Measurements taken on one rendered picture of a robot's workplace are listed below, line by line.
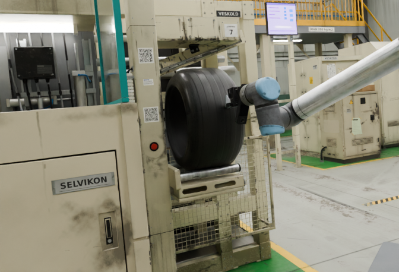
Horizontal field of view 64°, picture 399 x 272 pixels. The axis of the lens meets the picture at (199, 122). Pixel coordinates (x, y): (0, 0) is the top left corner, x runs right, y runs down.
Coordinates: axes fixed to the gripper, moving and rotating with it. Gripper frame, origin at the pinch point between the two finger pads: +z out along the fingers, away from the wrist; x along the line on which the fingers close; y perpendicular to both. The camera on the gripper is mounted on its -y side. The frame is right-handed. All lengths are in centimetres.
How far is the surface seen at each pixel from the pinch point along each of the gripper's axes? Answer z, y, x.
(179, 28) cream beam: 40, 53, 5
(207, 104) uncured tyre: 1.4, 2.5, 9.7
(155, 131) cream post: 20.9, -6.7, 31.3
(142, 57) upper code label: 16.5, 29.5, 34.3
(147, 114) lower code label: 19.8, 1.8, 34.5
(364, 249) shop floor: 66, -115, -135
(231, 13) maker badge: 69, 76, -47
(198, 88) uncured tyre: 4.6, 10.8, 11.9
